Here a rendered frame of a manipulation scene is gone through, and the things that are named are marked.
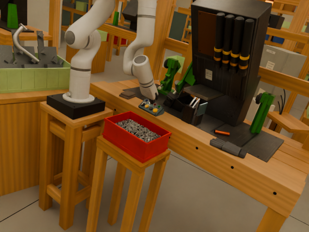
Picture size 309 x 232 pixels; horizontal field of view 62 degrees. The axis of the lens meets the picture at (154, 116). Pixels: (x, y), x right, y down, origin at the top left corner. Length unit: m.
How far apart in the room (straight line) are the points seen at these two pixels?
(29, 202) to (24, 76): 0.94
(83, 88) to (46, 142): 0.44
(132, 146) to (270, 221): 0.78
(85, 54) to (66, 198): 0.92
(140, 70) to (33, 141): 1.11
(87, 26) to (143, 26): 0.33
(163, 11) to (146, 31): 0.96
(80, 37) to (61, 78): 0.65
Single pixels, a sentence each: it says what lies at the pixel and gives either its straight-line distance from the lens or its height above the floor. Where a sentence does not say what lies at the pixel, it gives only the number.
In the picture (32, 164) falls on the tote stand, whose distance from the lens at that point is 2.23.
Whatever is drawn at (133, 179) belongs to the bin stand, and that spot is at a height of 0.70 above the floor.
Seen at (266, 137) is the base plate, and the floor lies 0.90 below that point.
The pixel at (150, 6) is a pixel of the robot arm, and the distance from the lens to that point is 1.32.
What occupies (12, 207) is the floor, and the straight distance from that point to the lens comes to 2.23.
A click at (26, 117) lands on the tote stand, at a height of 0.64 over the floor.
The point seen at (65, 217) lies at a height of 0.12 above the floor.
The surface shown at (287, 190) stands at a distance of 1.39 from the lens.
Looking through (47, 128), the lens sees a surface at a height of 0.70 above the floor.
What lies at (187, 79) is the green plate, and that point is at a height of 1.13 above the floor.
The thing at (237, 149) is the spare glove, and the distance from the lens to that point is 1.46.
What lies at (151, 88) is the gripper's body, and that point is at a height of 1.11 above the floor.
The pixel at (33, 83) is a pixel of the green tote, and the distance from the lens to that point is 2.02.
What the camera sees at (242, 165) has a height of 0.89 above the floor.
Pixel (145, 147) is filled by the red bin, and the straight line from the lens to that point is 1.27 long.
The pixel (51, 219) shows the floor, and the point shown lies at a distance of 2.11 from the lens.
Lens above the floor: 1.55
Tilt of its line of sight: 24 degrees down
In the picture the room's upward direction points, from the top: 13 degrees clockwise
